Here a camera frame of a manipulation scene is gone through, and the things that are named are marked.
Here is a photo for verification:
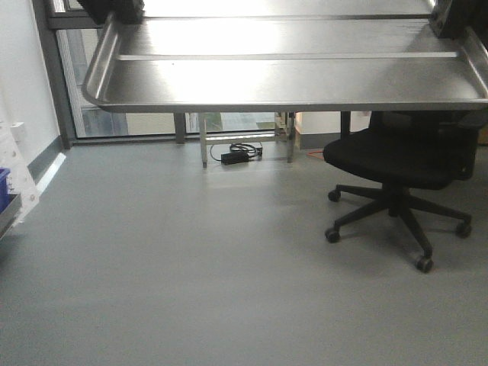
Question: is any blue bin lower left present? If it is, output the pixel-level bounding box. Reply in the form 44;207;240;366
0;168;11;213

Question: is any black office swivel chair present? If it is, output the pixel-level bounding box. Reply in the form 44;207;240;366
323;110;487;273

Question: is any black power adapter with cable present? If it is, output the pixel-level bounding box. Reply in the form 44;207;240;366
209;143;263;165

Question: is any steel table legs frame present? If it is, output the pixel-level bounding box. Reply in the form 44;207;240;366
197;112;296;169

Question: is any small silver metal tray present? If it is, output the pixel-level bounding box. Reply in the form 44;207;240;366
82;1;487;113

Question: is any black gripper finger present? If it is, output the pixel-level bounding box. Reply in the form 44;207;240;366
429;0;487;39
78;0;144;24

